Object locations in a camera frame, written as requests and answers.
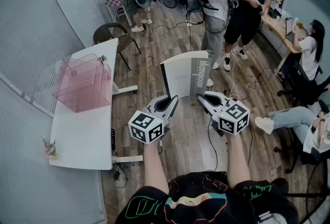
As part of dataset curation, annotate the person's black printed shirt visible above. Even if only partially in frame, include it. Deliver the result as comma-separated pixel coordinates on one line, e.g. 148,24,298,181
114,170,300,224

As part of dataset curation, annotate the pink checkered small table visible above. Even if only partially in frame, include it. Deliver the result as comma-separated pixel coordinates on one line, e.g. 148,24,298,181
104,0,134,27

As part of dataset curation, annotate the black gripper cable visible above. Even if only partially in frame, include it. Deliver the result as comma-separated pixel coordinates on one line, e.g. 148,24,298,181
207,117,220,172

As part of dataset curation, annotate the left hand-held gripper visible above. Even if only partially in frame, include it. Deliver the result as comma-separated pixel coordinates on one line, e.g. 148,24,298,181
128,95,179,145

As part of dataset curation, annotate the pink acrylic desk organizer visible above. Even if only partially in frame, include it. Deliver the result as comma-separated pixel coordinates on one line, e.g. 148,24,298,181
51,53,113,114

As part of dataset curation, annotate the white and grey notebook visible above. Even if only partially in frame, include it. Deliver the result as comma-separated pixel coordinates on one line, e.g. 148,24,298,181
159,50,213,100

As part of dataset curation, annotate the white table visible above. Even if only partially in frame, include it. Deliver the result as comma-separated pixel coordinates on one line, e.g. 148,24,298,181
48,38,144,171

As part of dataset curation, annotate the open laptop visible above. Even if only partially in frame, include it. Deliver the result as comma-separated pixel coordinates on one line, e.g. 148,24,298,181
284,17,298,43

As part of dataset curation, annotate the black power adapter with cable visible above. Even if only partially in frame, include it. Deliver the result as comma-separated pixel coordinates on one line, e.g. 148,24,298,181
112,162,129,189

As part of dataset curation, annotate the small pink flower bunch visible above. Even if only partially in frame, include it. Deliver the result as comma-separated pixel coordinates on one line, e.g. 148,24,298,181
41,136,58,161

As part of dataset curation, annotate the white cable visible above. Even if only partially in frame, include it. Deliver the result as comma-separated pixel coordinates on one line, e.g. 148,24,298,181
228,53,240,102

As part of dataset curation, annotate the brown wicker chair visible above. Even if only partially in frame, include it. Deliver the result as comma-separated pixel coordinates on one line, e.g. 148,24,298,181
92,22,142,72

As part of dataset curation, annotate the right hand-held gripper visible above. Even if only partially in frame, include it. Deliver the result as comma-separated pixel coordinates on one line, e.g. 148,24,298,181
197,90,251,136

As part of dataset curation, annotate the person's right forearm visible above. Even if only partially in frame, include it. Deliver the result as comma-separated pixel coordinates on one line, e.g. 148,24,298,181
226,132,252,189

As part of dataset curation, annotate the light wooden desk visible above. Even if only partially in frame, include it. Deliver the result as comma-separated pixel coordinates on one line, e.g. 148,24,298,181
259,8,308,82

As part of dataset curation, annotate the person's left forearm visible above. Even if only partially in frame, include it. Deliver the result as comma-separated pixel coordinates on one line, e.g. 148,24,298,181
143,139,170,195

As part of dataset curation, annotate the black office chair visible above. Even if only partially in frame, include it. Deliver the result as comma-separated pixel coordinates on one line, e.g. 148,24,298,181
276,62,330,108
274,127,330,175

